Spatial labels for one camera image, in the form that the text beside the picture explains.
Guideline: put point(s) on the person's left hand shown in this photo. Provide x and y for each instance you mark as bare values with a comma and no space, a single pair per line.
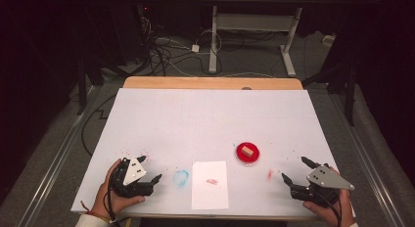
114,204

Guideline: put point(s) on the white box on floor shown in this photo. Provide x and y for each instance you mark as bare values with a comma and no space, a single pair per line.
328,40

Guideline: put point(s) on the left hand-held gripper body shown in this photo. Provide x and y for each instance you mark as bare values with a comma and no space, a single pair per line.
133,171

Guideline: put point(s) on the round red ink pad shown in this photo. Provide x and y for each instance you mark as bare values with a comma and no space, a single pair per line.
253,157

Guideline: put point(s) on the metal floor rail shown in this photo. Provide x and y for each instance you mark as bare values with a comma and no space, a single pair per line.
365,161
52,161

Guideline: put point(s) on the wooden table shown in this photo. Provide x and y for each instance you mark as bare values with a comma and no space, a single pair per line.
212,82

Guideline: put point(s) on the person's right hand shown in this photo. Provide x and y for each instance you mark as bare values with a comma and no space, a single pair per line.
326,215

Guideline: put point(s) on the white paper sheet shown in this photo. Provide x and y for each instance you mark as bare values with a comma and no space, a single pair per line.
209,194

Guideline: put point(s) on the white-legged desk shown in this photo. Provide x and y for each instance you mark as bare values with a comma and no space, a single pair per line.
254,23

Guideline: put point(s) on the small white power adapter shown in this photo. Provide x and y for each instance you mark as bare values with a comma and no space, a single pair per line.
195,48

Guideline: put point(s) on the small wooden stamp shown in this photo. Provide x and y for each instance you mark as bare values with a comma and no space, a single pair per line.
247,151

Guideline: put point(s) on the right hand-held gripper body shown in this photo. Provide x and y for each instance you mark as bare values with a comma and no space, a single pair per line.
326,178

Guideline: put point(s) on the black stand leg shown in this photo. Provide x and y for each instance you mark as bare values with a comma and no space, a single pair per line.
81,90
350,96

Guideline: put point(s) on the large white board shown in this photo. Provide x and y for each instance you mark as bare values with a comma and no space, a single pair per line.
202,122

